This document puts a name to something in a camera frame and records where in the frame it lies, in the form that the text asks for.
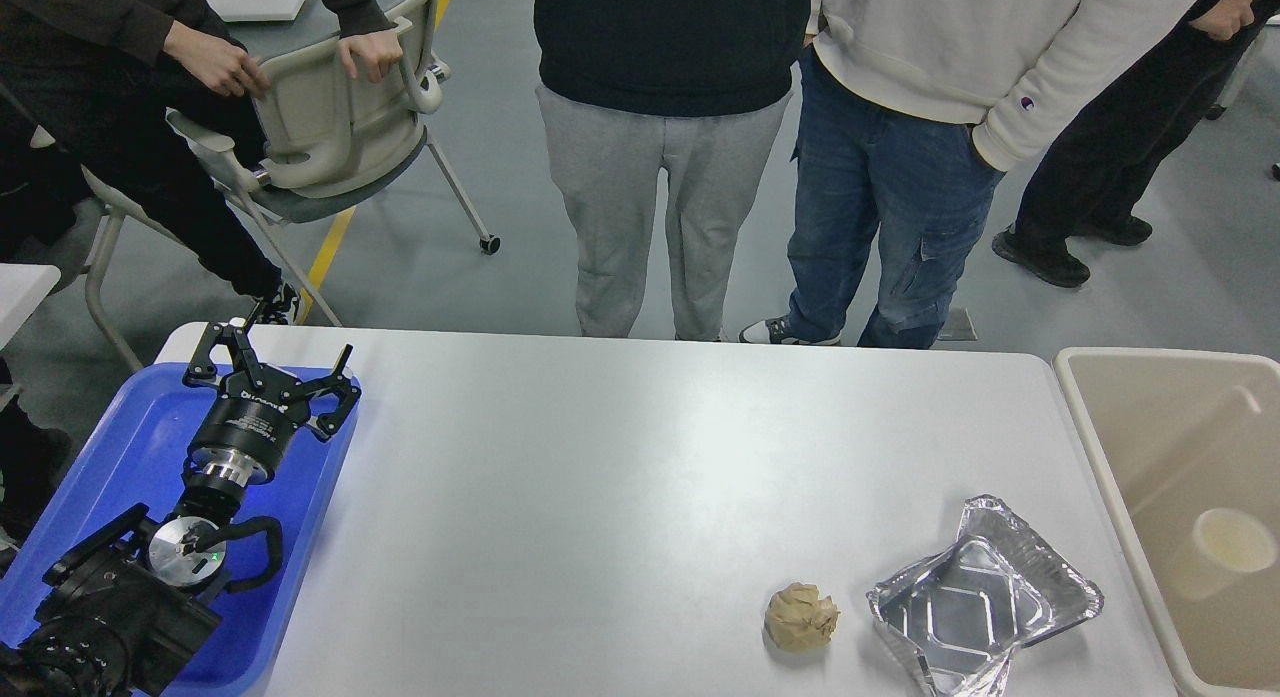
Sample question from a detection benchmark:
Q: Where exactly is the person in grey sweatpants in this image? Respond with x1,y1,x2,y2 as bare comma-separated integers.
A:
532,0,812,341

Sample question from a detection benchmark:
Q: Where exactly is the crumpled brown paper ball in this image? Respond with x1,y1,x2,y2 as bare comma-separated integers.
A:
764,582,841,654

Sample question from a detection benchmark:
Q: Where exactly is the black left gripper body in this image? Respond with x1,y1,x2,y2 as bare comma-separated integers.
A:
188,381,307,486

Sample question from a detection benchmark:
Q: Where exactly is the beige plastic bin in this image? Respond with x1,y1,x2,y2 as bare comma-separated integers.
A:
1055,349,1279,696

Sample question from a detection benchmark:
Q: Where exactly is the blue plastic tray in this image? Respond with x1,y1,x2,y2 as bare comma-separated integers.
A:
1,363,358,696

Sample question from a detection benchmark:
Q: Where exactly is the person in black clothes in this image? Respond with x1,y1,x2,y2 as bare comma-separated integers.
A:
0,0,404,327

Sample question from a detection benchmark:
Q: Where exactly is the beige office chair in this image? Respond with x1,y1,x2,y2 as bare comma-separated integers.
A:
168,0,500,325

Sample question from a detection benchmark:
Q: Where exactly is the white side table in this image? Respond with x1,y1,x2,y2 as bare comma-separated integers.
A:
0,263,61,349

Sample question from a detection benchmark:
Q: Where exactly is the person in blue jeans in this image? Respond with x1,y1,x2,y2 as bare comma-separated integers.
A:
739,0,1196,349

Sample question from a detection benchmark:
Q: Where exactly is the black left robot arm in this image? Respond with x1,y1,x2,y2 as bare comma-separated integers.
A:
3,324,362,696

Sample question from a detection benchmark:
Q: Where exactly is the person in black trousers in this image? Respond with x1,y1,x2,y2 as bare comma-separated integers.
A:
992,0,1277,288

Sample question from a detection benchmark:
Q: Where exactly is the white paper cup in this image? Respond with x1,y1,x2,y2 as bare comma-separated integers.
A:
1164,506,1277,601

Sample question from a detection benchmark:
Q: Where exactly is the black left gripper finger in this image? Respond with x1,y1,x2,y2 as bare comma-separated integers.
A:
292,343,362,442
182,322,262,393

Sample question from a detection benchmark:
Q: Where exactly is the aluminium foil tray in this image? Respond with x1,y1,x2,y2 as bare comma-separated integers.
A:
867,495,1105,696

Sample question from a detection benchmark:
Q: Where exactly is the grey chair at left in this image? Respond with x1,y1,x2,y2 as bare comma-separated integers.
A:
1,90,157,372

